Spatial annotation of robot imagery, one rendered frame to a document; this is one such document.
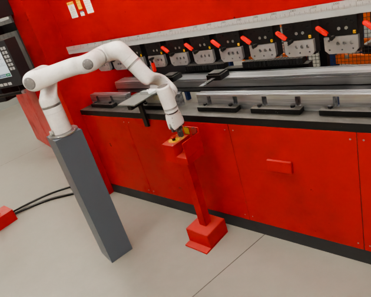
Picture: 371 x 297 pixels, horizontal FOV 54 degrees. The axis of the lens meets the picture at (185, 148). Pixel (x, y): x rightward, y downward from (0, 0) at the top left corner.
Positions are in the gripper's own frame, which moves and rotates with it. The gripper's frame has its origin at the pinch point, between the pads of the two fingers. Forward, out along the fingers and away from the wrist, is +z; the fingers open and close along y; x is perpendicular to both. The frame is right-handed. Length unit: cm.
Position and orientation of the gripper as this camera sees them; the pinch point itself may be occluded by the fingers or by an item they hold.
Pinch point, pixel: (180, 133)
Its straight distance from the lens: 218.2
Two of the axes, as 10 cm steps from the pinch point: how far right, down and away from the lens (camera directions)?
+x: 7.2, 1.1, -6.8
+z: 3.2, 8.2, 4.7
